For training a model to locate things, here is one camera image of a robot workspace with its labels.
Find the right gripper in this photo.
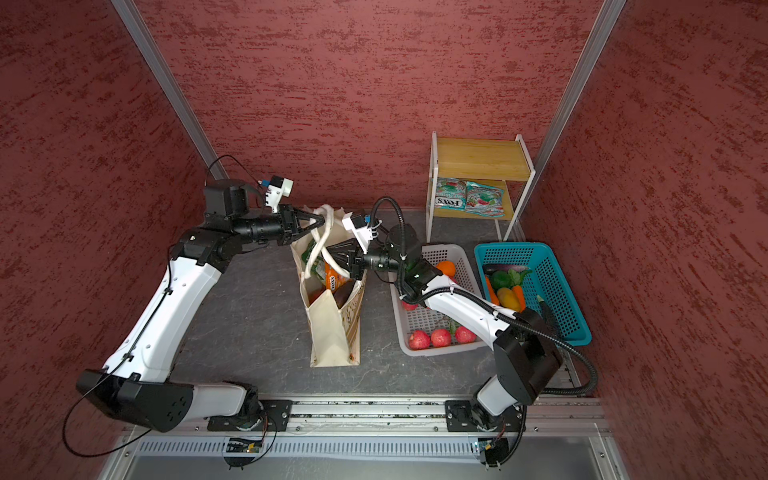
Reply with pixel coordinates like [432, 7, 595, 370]
[323, 237, 408, 281]

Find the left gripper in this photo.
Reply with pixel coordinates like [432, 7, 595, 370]
[235, 205, 326, 245]

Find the orange Fox's candy bag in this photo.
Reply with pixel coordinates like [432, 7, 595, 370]
[323, 264, 349, 292]

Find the cream canvas tote bag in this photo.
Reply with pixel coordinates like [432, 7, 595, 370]
[291, 204, 366, 367]

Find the green Fox's candy bag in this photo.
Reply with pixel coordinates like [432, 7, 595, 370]
[301, 240, 326, 284]

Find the purple eggplant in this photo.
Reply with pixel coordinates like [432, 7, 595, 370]
[333, 281, 356, 309]

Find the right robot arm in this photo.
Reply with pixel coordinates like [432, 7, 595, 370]
[324, 225, 563, 431]

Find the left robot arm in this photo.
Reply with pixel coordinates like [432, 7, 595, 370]
[76, 177, 328, 432]

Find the red-green Fox's candy bag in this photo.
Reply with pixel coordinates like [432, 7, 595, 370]
[465, 182, 505, 218]

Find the orange fruit back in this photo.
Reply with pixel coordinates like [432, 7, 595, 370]
[436, 260, 457, 278]

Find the white plastic basket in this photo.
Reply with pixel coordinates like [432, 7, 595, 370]
[390, 244, 487, 356]

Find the red apple front left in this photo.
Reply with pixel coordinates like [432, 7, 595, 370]
[408, 330, 431, 351]

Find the red apple front middle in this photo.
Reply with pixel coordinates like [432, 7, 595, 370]
[430, 328, 453, 348]

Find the red apple front right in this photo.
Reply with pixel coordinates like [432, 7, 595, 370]
[454, 326, 477, 344]

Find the white wooden two-tier shelf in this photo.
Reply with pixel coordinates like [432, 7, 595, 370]
[426, 133, 536, 242]

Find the green bell pepper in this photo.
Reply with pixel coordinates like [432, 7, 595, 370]
[490, 270, 514, 292]

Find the yellow bell pepper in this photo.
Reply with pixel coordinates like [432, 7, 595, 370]
[496, 288, 522, 311]

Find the orange carrot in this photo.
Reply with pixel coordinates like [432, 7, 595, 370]
[512, 285, 527, 312]

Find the teal plastic basket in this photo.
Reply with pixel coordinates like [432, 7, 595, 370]
[474, 242, 592, 347]

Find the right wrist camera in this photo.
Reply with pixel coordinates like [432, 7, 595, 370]
[342, 212, 377, 254]

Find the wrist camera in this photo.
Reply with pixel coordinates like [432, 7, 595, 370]
[261, 176, 294, 213]
[342, 212, 377, 254]

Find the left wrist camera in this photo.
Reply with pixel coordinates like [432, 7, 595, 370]
[261, 176, 294, 213]

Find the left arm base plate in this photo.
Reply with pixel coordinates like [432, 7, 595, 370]
[207, 399, 294, 434]

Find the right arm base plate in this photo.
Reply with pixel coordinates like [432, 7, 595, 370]
[444, 400, 527, 433]

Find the black corrugated cable conduit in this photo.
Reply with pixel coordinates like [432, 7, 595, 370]
[369, 196, 600, 397]

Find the aluminium mounting rail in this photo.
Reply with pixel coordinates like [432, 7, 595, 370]
[122, 393, 613, 439]

